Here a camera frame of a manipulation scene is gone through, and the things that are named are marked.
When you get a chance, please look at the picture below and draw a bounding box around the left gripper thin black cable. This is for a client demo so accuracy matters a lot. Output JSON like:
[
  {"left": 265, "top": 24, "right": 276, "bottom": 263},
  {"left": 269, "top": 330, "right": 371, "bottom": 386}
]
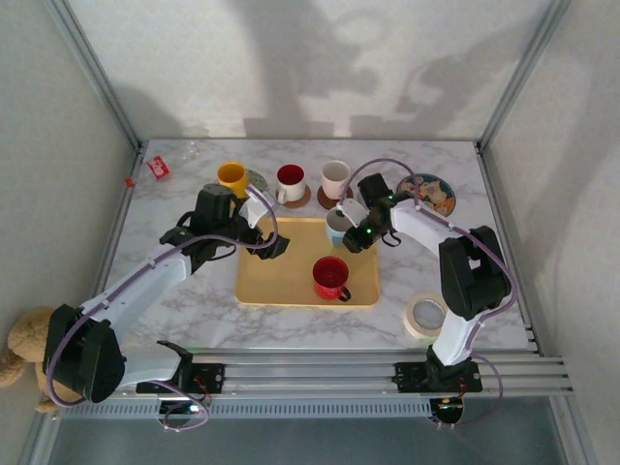
[{"left": 174, "top": 212, "right": 236, "bottom": 261}]

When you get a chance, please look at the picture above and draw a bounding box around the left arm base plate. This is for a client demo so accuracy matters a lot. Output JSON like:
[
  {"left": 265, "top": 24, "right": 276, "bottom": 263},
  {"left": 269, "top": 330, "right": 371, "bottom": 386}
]
[{"left": 135, "top": 361, "right": 227, "bottom": 394}]

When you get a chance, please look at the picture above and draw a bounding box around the light blue mug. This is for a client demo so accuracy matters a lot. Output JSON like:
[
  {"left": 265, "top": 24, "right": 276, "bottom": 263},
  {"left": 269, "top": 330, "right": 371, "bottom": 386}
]
[{"left": 325, "top": 207, "right": 357, "bottom": 248}]

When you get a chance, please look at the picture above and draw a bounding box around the white mug red inside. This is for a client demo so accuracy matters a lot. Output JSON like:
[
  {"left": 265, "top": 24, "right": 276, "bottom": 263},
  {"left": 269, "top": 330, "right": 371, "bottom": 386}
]
[{"left": 275, "top": 164, "right": 306, "bottom": 204}]

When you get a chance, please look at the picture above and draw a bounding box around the yellow rectangular tray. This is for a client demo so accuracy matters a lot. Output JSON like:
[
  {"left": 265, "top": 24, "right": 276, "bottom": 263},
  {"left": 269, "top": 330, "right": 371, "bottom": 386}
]
[{"left": 234, "top": 216, "right": 383, "bottom": 308}]

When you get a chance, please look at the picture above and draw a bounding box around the red mug black handle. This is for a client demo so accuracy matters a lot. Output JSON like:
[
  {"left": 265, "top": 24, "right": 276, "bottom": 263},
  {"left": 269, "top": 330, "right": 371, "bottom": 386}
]
[{"left": 311, "top": 255, "right": 353, "bottom": 302}]

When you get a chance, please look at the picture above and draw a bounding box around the colourful cartoon print coaster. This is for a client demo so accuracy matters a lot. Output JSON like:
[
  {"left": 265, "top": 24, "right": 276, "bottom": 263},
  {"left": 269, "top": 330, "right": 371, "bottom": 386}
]
[{"left": 395, "top": 172, "right": 457, "bottom": 218}]

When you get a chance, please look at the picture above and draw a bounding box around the aluminium mounting rail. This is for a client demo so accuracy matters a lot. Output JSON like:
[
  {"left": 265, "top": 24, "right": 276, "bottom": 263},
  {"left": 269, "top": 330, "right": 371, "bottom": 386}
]
[{"left": 99, "top": 349, "right": 575, "bottom": 397}]

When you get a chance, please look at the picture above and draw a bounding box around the dark brown round coaster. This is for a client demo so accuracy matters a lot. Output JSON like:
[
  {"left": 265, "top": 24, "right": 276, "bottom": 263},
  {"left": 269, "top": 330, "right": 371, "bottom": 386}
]
[{"left": 317, "top": 186, "right": 355, "bottom": 210}]

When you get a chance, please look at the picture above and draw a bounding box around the clear bottle red label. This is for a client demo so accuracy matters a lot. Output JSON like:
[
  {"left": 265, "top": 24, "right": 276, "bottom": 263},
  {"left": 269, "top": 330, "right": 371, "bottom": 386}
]
[{"left": 124, "top": 140, "right": 201, "bottom": 189}]

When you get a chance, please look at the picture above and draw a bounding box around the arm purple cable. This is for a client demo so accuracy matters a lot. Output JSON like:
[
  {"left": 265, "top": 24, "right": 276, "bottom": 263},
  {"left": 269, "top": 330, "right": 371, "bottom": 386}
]
[
  {"left": 338, "top": 159, "right": 520, "bottom": 430},
  {"left": 46, "top": 186, "right": 280, "bottom": 433}
]

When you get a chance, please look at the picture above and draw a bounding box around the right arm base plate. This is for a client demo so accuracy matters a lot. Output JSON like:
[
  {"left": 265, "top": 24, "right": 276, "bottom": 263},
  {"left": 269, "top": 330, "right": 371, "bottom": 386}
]
[{"left": 394, "top": 360, "right": 484, "bottom": 394}]

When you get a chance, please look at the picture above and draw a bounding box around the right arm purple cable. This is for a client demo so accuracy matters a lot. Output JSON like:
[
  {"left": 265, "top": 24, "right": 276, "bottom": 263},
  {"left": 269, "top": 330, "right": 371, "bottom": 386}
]
[{"left": 338, "top": 159, "right": 520, "bottom": 430}]

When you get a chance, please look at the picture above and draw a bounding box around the slotted grey cable duct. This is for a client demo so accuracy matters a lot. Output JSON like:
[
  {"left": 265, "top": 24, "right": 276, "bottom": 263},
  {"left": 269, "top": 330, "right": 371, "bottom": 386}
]
[{"left": 57, "top": 399, "right": 437, "bottom": 420}]

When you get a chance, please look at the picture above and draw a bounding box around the masking tape roll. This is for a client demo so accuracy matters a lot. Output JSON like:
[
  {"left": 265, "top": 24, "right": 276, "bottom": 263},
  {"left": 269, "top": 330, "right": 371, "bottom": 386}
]
[{"left": 403, "top": 291, "right": 455, "bottom": 339}]

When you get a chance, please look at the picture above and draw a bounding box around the yellow mug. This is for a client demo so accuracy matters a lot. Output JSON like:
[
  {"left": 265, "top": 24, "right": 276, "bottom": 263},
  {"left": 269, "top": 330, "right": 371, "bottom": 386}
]
[{"left": 216, "top": 161, "right": 250, "bottom": 196}]

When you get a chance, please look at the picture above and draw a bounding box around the light brown cork coaster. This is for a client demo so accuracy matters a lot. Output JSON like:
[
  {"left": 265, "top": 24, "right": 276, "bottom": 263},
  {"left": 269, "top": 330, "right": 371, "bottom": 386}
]
[{"left": 274, "top": 185, "right": 312, "bottom": 209}]

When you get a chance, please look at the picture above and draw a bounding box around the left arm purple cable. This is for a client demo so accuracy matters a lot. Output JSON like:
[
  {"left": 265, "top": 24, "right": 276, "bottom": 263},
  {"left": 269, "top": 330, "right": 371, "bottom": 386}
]
[{"left": 46, "top": 186, "right": 280, "bottom": 433}]

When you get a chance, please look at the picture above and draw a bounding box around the pale pink mug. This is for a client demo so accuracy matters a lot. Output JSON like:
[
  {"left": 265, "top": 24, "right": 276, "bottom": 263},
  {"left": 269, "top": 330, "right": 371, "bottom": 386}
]
[{"left": 321, "top": 160, "right": 352, "bottom": 200}]

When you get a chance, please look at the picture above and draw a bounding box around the aluminium frame post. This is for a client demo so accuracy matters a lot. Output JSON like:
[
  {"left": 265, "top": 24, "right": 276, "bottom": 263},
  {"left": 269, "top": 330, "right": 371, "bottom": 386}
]
[
  {"left": 41, "top": 0, "right": 146, "bottom": 152},
  {"left": 477, "top": 0, "right": 573, "bottom": 152}
]

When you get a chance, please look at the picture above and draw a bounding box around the brown teddy bear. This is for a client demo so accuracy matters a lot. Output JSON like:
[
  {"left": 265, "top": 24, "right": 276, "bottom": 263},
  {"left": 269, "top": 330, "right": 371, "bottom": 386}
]
[{"left": 0, "top": 305, "right": 83, "bottom": 414}]

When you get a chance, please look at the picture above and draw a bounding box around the green patterned round coaster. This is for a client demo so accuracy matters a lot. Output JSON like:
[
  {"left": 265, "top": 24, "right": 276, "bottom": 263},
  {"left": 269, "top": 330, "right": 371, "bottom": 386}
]
[{"left": 244, "top": 169, "right": 270, "bottom": 196}]

